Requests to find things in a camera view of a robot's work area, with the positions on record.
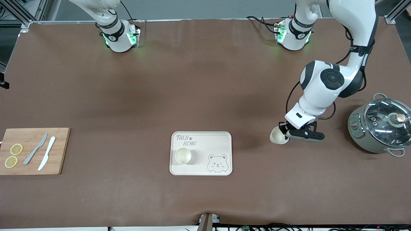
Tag white plastic cup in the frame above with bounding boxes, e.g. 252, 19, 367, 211
270, 126, 289, 145
175, 148, 192, 164

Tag grey electric cooking pot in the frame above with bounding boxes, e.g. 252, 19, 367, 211
348, 93, 411, 158

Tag white bear print tray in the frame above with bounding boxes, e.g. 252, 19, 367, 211
170, 131, 232, 176

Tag glass pot lid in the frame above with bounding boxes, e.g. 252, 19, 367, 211
364, 98, 411, 149

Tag bamboo cutting board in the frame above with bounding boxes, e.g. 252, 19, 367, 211
0, 128, 71, 175

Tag white plastic knife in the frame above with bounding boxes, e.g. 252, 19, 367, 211
38, 136, 56, 171

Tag grey plastic knife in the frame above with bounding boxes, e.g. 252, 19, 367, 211
23, 133, 48, 165

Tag black left arm base cables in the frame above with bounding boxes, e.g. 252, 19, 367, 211
246, 15, 280, 34

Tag brown wooden post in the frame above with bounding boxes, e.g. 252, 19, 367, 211
198, 213, 214, 231

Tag black right arm base cable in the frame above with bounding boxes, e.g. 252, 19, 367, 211
120, 0, 134, 21

